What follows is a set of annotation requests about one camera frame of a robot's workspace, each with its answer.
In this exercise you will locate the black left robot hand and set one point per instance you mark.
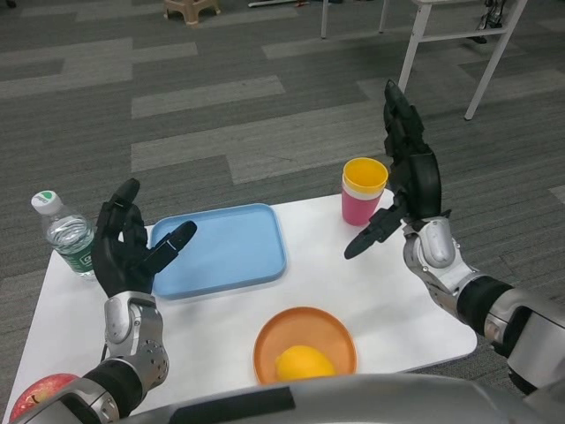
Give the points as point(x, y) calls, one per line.
point(117, 256)

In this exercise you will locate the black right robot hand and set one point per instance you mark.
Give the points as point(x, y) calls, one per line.
point(419, 185)

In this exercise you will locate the yellow lemon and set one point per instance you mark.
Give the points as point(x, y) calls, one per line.
point(304, 364)

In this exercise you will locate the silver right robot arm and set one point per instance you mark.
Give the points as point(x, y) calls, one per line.
point(437, 247)

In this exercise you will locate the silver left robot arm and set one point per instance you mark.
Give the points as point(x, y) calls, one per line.
point(132, 322)

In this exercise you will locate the orange round plate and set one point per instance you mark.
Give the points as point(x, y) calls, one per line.
point(304, 329)

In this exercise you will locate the clear plastic water bottle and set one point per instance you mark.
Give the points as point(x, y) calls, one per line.
point(66, 238)

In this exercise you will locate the white plastic cup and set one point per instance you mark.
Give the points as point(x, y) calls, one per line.
point(357, 193)

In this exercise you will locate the pink plastic cup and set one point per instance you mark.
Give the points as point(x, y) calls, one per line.
point(359, 209)

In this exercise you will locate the blue rectangular tray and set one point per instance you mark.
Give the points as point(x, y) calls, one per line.
point(234, 247)

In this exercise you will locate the red apple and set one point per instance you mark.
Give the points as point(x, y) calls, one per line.
point(31, 395)

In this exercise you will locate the dark equipment on floor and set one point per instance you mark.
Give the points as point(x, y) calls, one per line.
point(485, 17)

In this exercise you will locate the white table legs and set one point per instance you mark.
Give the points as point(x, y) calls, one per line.
point(325, 17)

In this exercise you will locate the silver robot chest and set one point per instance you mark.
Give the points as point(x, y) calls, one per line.
point(375, 402)

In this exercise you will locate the beige plastic stool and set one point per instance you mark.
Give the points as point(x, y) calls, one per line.
point(194, 6)

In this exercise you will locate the white metal table frame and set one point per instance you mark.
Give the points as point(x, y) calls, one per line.
point(492, 66)

